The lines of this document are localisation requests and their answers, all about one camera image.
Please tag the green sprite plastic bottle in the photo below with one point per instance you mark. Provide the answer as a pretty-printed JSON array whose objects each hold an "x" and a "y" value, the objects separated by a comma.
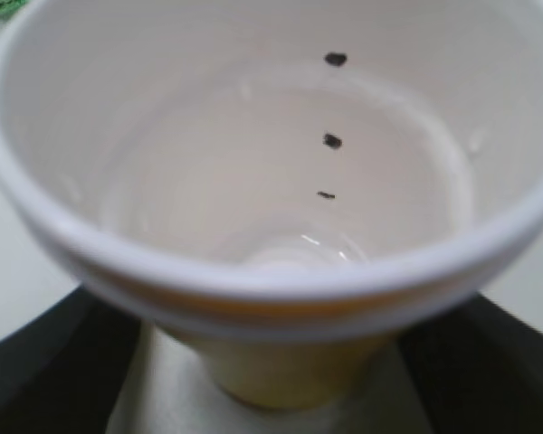
[{"x": 10, "y": 7}]

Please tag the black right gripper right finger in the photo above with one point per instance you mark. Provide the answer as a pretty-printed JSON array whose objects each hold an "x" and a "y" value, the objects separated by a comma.
[{"x": 477, "y": 369}]

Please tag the yellow paper cup white inside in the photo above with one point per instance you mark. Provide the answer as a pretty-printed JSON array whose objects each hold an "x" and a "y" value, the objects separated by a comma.
[{"x": 282, "y": 186}]

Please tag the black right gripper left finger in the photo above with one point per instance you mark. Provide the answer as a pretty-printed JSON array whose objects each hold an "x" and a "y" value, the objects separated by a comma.
[{"x": 63, "y": 372}]

